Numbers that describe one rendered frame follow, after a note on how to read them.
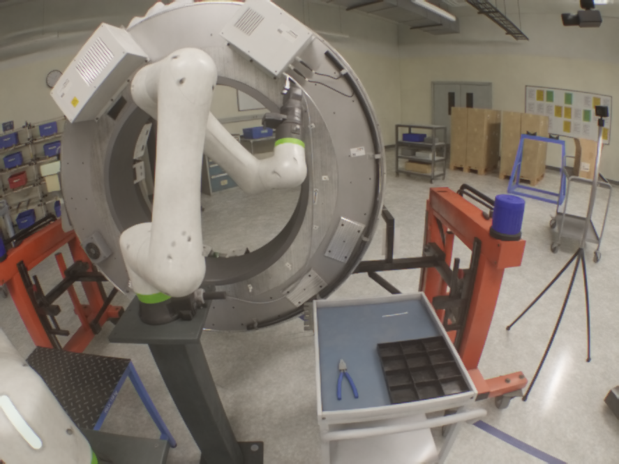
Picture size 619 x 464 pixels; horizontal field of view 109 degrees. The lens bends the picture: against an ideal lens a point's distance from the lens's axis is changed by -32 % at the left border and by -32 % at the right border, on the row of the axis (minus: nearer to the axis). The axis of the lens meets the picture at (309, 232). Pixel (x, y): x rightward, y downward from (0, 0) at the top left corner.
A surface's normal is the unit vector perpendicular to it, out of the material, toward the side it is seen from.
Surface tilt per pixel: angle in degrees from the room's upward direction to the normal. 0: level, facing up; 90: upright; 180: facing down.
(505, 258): 90
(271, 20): 90
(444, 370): 0
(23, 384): 20
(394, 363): 0
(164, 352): 90
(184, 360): 90
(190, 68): 81
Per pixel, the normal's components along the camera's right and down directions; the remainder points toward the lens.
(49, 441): 0.99, 0.00
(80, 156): 0.01, 0.37
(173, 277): 0.25, 0.17
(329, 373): -0.06, -0.93
